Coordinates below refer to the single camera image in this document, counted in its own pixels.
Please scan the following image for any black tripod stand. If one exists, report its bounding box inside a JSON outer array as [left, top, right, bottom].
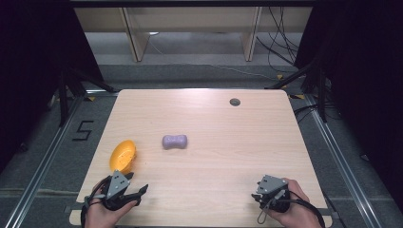
[[264, 55, 331, 124], [47, 65, 119, 128]]

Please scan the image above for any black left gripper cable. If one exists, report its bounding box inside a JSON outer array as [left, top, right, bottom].
[[80, 176, 112, 228]]

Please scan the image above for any purple bone-shaped soap block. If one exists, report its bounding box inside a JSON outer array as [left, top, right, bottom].
[[162, 134, 188, 151]]

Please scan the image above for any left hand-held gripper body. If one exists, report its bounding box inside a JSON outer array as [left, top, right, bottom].
[[100, 169, 143, 212]]

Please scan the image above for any bundle of black cables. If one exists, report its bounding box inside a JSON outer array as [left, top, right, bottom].
[[256, 6, 301, 74]]

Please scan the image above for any grey cord loop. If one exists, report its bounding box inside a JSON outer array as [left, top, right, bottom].
[[257, 189, 286, 225]]

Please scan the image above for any black curtain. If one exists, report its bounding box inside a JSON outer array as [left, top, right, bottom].
[[0, 0, 105, 174], [294, 0, 403, 205]]

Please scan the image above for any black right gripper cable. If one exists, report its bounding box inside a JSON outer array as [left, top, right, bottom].
[[276, 198, 327, 228]]

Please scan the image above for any metal floor rail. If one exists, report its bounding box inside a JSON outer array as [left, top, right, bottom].
[[303, 94, 383, 228], [2, 90, 120, 228]]

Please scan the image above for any person's left hand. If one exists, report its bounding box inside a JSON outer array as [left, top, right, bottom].
[[85, 180, 139, 228]]

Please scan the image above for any black floor cable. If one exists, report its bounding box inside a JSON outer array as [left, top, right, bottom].
[[292, 103, 319, 125]]

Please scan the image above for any orange plastic bowl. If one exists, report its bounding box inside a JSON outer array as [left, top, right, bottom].
[[108, 139, 138, 175]]

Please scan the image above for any person's right hand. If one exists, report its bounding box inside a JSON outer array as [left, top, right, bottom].
[[263, 177, 316, 228]]

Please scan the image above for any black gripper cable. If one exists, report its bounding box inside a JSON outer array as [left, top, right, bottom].
[[276, 198, 327, 228], [80, 176, 112, 228]]

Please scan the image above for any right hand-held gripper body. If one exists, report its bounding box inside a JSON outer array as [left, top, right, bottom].
[[252, 174, 292, 214]]

